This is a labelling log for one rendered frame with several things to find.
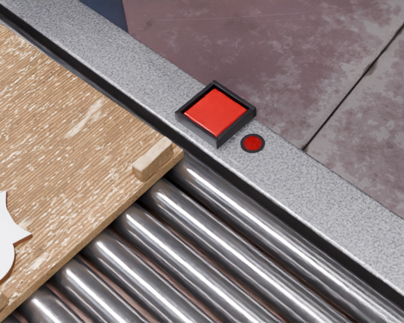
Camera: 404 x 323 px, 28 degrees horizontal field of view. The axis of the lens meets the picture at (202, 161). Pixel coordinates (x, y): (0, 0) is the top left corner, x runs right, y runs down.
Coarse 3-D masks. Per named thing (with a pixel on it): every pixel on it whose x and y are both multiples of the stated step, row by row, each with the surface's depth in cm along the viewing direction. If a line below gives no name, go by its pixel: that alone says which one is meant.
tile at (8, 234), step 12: (0, 204) 96; (0, 216) 95; (0, 228) 94; (12, 228) 94; (0, 240) 93; (12, 240) 93; (24, 240) 94; (0, 252) 92; (12, 252) 92; (0, 264) 91; (12, 264) 92; (0, 276) 91
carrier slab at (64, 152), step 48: (0, 48) 114; (0, 96) 108; (48, 96) 108; (96, 96) 107; (0, 144) 103; (48, 144) 103; (96, 144) 102; (144, 144) 102; (0, 192) 99; (48, 192) 98; (96, 192) 98; (48, 240) 94; (0, 288) 91
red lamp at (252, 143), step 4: (244, 140) 103; (248, 140) 103; (252, 140) 103; (256, 140) 103; (260, 140) 103; (244, 144) 103; (248, 144) 103; (252, 144) 103; (256, 144) 103; (260, 144) 103; (248, 148) 103; (252, 148) 103; (256, 148) 103
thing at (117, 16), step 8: (80, 0) 164; (88, 0) 165; (96, 0) 166; (104, 0) 167; (112, 0) 170; (120, 0) 174; (96, 8) 167; (104, 8) 169; (112, 8) 171; (120, 8) 174; (104, 16) 170; (112, 16) 172; (120, 16) 175; (120, 24) 176
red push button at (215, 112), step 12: (204, 96) 107; (216, 96) 107; (192, 108) 106; (204, 108) 105; (216, 108) 105; (228, 108) 105; (240, 108) 105; (204, 120) 104; (216, 120) 104; (228, 120) 104; (216, 132) 103
